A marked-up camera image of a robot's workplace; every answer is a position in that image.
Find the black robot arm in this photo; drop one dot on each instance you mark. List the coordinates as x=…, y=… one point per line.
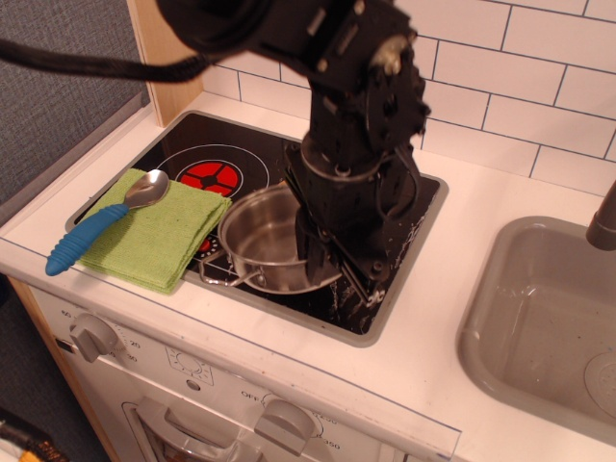
x=354, y=169

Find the grey faucet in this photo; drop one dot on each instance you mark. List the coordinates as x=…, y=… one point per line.
x=601, y=231

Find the black toy stove top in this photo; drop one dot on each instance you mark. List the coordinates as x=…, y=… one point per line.
x=235, y=161

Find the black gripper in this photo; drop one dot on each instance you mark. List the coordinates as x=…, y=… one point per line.
x=340, y=229

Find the green folded cloth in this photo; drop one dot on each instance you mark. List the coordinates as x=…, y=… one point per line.
x=152, y=246

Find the grey oven door handle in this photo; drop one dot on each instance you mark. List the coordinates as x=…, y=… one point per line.
x=185, y=425

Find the grey toy sink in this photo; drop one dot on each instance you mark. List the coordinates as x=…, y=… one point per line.
x=539, y=333

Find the grey left oven knob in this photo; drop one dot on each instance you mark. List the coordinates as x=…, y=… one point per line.
x=92, y=336

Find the stainless steel pot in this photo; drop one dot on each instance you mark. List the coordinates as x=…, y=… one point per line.
x=260, y=250

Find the white toy oven front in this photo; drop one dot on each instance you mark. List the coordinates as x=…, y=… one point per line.
x=140, y=367

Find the grey oven knob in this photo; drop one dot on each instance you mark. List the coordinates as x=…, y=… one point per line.
x=92, y=336
x=285, y=425

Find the wooden side post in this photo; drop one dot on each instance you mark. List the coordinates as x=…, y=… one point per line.
x=157, y=44

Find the grey right oven knob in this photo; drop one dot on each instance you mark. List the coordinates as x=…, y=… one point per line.
x=285, y=425

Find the orange yellow object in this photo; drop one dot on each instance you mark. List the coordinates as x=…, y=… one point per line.
x=22, y=442

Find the blue handled metal spoon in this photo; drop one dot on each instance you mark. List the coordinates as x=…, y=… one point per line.
x=149, y=189

